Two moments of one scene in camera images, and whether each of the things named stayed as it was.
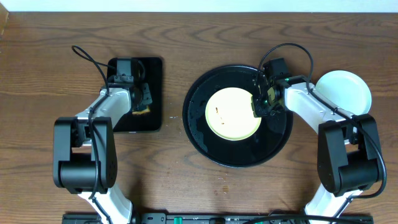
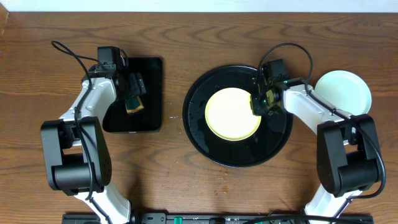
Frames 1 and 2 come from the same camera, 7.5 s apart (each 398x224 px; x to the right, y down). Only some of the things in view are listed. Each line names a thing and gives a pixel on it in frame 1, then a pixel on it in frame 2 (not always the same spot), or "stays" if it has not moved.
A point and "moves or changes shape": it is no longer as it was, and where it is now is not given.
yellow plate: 229,114 stays
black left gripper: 145,95 → 134,90
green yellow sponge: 138,112 moves or changes shape
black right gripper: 257,111 stays
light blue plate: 347,89 stays
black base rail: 213,218 stays
